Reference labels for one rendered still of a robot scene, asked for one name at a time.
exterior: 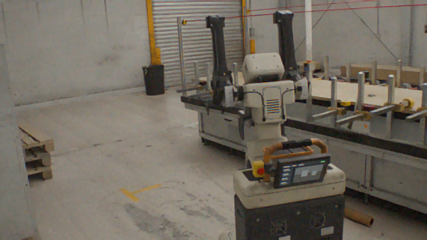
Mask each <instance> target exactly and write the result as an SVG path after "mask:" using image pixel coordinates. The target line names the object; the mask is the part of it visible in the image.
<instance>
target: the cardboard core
mask: <svg viewBox="0 0 427 240"><path fill-rule="evenodd" d="M344 216H345V217H347V218H349V219H353V220H355V221H357V222H360V223H362V224H364V225H368V226H370V227H371V226H372V225H373V223H374V217H372V216H369V215H367V214H365V213H363V212H360V211H356V210H353V209H351V208H349V207H346V206H344Z"/></svg>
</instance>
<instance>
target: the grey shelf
mask: <svg viewBox="0 0 427 240"><path fill-rule="evenodd" d="M0 53H1V57H0V240H20V239H25V238H28V237H30V236H33V235H34V236H35V237H36V240H41V238H40V234H39V227H38V224H37V220H36V217H35V210H34V206H33V200H32V196H31V190H30V186H29V185H30V184H29V180H28V176H27V169H26V165H25V159H24V154H23V148H22V145H21V138H20V134H19V128H18V124H17V118H16V114H15V107H14V100H13V94H12V90H11V88H12V87H11V83H10V76H9V70H8V66H7V56H6V52H5V44H4V43H3V44H0ZM3 56H4V57H3ZM1 59H2V61H1ZM1 63H2V66H3V70H2V66H1ZM5 71H6V72H5ZM3 72H4V76H5V78H4V76H3ZM6 76H7V77H6ZM7 79H8V80H7ZM4 80H5V81H4ZM6 90H7V94H6ZM9 93H10V94H9ZM7 96H8V100H7ZM10 99H11V100H10ZM8 103H9V107H8ZM9 109H10V113H11V117H10V113H9ZM12 109H13V110H12ZM11 119H12V123H13V126H12V123H11ZM14 120H15V121H14ZM14 123H15V124H14ZM15 142H16V146H17V150H16V146H15ZM17 153H18V157H19V161H18V157H17ZM19 163H20V167H21V170H20V167H19ZM24 172H25V173H24ZM24 175H25V176H24ZM24 188H25V190H24ZM29 199H30V200H29ZM27 201H28V204H29V208H28V204H27ZM29 210H30V212H29ZM33 216H34V217H33ZM36 232H37V233H36Z"/></svg>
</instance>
